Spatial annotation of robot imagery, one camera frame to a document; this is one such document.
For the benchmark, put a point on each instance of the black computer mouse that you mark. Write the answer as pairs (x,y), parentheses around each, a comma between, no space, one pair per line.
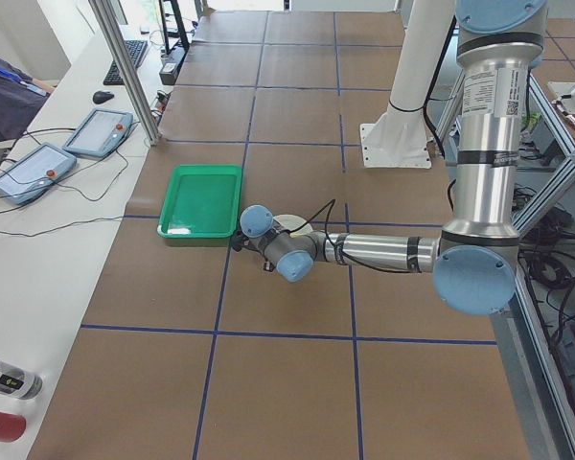
(102,96)

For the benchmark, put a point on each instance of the green plastic tray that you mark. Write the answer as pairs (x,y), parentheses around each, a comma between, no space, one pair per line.
(201,205)

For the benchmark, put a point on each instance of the near blue teach pendant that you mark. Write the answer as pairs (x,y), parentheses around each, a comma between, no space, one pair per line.
(31,176)

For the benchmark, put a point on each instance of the white round bowl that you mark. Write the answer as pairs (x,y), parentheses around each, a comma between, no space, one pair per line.
(294,223)

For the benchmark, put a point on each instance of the clear water bottle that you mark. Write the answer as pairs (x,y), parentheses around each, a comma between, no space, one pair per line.
(18,383)

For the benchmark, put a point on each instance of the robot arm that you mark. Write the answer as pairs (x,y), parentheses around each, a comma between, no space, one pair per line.
(473,261)

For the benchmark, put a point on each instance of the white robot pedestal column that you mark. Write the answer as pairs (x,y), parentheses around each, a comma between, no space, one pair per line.
(398,138)

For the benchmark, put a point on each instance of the seated person in blue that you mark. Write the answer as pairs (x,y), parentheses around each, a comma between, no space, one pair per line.
(21,98)

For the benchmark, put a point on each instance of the red bottle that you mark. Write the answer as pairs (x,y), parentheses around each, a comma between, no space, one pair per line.
(12,427)

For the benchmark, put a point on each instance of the far blue teach pendant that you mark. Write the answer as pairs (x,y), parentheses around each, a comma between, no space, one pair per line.
(100,133)

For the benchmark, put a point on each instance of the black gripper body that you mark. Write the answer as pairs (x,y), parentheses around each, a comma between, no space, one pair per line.
(238,241)

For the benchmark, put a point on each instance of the aluminium frame post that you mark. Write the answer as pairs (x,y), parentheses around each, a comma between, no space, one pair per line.
(112,34)

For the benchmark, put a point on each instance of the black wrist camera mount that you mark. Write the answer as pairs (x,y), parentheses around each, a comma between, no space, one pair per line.
(239,241)

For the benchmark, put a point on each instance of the blue teach pendant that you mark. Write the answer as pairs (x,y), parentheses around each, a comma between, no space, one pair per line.
(31,176)
(100,133)

